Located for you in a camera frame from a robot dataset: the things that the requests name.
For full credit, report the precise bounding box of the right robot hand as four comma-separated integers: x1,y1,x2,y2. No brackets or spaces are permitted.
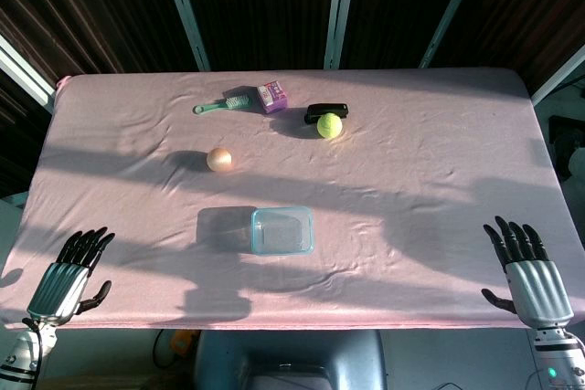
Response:
480,215,575,330

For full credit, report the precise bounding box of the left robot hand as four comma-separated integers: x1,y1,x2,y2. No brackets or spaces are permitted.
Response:
27,227,116,325

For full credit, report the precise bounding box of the teal-rimmed container lid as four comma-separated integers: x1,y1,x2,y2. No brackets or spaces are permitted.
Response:
250,206,315,256

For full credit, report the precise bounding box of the clear blue plastic container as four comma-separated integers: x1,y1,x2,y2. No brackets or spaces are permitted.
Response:
250,206,315,257

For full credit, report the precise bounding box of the purple printed small box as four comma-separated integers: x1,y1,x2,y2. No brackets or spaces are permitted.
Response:
255,80,290,115

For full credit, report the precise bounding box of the yellow object under table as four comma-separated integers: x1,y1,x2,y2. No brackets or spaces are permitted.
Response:
171,329,200,351

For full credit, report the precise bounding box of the peach shiny ball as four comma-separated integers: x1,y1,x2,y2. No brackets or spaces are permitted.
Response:
206,147,233,174

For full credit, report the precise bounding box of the grey-blue robot torso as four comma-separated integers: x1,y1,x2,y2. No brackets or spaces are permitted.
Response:
194,329,388,390

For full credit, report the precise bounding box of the green scrubbing brush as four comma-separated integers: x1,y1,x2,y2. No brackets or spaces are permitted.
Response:
192,92,252,116

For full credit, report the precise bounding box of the yellow-green tennis ball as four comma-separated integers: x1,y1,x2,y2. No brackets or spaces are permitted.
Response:
316,112,344,139

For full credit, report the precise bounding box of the black stapler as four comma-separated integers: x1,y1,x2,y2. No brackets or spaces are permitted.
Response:
303,102,351,125

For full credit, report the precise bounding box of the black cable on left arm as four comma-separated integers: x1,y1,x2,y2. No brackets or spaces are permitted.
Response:
22,316,45,390

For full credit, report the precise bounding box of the white window frame post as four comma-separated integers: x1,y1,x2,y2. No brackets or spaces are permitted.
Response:
529,45,585,106
419,0,488,69
157,0,211,72
0,33,57,113
323,0,354,70

